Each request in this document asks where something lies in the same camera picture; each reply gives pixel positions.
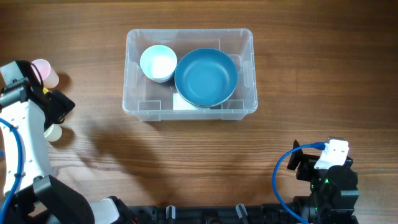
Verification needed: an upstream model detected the dark blue plate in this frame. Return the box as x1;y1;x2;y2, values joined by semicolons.
174;48;238;105

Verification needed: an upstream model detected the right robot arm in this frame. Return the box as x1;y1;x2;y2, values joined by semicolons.
287;138;359;224

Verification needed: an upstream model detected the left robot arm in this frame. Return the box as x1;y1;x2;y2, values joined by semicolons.
1;60;139;223

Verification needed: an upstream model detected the mint green bowl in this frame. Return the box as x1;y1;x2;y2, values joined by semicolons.
146;73;174;83

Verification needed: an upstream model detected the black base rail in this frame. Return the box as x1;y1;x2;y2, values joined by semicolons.
124;203;358;224

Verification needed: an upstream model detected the light blue bowl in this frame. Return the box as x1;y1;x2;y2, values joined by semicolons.
140;45;178;77

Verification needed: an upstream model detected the pink plastic cup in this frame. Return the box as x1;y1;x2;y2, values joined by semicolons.
32;59;59;89

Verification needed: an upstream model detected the right blue cable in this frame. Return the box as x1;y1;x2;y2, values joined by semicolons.
272;141;327;224

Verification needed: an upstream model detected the pale green plastic cup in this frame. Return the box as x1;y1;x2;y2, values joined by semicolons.
44;124;62;142

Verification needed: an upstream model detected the clear plastic storage container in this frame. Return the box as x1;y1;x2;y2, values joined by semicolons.
122;28;258;121

